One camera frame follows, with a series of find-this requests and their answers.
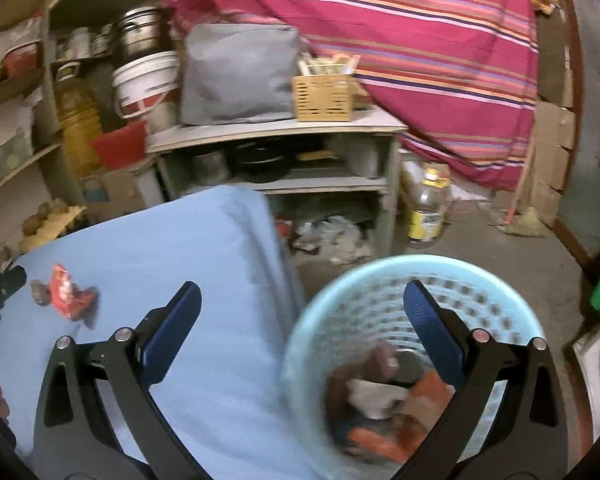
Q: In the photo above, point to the light blue tablecloth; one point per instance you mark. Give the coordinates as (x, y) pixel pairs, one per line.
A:
(180, 240)

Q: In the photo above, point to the yellow label plastic bottle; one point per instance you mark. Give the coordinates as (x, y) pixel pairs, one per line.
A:
(427, 210)

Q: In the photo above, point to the yellow egg tray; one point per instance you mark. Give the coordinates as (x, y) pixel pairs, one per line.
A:
(55, 227)

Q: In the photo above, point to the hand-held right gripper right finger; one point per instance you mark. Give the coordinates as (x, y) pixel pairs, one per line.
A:
(427, 335)

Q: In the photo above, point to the brown cardboard box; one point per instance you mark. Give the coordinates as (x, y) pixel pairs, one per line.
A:
(120, 185)

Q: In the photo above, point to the straw broom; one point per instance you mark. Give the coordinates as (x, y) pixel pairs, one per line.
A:
(525, 222)

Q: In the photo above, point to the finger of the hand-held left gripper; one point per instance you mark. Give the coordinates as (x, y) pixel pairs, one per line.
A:
(2, 282)

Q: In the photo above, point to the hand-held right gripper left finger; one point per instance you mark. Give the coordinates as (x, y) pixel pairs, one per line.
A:
(172, 330)

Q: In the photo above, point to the orange paper packet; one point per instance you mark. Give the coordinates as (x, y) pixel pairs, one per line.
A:
(430, 400)

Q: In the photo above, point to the brown paper ball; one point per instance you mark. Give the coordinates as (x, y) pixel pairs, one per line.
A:
(40, 294)

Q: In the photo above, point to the white tissue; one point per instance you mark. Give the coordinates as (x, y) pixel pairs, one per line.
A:
(375, 397)

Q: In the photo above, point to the small maroon scouring pad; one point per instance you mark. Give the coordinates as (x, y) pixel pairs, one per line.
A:
(380, 360)

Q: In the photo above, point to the yellow bamboo box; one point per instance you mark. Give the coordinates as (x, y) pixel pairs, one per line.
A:
(325, 97)

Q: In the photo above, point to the orange plastic wrapper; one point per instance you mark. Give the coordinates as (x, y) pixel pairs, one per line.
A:
(380, 445)

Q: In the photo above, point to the clear lidded plastic container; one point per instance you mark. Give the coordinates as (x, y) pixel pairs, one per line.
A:
(10, 155)

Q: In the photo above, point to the small steel pot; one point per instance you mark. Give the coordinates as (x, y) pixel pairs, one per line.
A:
(210, 170)

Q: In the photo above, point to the crumpled plastic bags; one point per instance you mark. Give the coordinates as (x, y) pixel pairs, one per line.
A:
(335, 237)

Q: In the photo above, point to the white plastic bucket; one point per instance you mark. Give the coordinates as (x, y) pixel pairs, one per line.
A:
(145, 80)

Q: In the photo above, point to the large cooking oil bottle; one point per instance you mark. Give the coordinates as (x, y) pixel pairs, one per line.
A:
(80, 120)

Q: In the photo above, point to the wooden shelf unit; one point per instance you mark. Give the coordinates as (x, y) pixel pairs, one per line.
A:
(45, 85)

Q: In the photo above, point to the light blue plastic basket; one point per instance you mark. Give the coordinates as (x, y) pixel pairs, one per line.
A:
(360, 285)

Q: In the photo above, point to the black pan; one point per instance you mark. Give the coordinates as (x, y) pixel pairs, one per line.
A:
(262, 160)

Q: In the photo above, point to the grey cloth cover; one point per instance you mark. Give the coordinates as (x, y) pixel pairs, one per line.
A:
(240, 75)

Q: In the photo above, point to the stack of cardboard boxes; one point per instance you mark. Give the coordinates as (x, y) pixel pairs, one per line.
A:
(550, 135)

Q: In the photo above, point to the pink striped cloth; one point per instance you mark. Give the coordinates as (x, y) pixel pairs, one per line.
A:
(405, 35)

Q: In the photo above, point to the red snack wrapper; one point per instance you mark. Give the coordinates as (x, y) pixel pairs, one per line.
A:
(65, 290)

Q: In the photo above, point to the metal cooking pot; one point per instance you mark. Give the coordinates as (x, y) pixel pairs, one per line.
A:
(137, 30)

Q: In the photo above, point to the low wooden cabinet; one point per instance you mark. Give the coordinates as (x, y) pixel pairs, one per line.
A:
(280, 130)

